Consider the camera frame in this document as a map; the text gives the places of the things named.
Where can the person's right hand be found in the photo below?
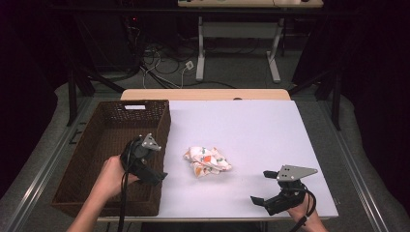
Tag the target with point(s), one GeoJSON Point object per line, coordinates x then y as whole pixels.
{"type": "Point", "coordinates": [301, 211]}

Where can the patterned white orange cloth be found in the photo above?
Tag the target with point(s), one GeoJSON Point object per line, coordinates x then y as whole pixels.
{"type": "Point", "coordinates": [206, 161]}

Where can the wooden table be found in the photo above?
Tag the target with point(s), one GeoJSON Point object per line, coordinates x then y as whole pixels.
{"type": "Point", "coordinates": [206, 94]}

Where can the white desk with metal legs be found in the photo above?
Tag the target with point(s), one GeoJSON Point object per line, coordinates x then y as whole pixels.
{"type": "Point", "coordinates": [238, 29]}

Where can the person's left hand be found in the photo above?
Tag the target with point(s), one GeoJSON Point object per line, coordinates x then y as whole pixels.
{"type": "Point", "coordinates": [114, 175]}

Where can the aluminium floor rail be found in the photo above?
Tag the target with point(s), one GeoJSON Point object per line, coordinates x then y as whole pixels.
{"type": "Point", "coordinates": [354, 167]}
{"type": "Point", "coordinates": [42, 167]}

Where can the brown wicker basket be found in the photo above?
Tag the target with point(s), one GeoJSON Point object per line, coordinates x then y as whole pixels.
{"type": "Point", "coordinates": [106, 151]}

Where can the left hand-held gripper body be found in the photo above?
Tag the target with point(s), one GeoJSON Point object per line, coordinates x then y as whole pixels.
{"type": "Point", "coordinates": [140, 154]}

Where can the white power adapter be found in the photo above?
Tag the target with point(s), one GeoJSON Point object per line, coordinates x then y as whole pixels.
{"type": "Point", "coordinates": [189, 64]}

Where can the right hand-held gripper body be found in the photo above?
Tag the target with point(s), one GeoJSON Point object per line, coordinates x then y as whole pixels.
{"type": "Point", "coordinates": [290, 190]}

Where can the black metal stand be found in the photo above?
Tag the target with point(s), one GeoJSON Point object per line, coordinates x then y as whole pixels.
{"type": "Point", "coordinates": [80, 83]}
{"type": "Point", "coordinates": [325, 87]}

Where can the white table cover sheet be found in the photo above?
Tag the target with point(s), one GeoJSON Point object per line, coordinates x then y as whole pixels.
{"type": "Point", "coordinates": [245, 129]}

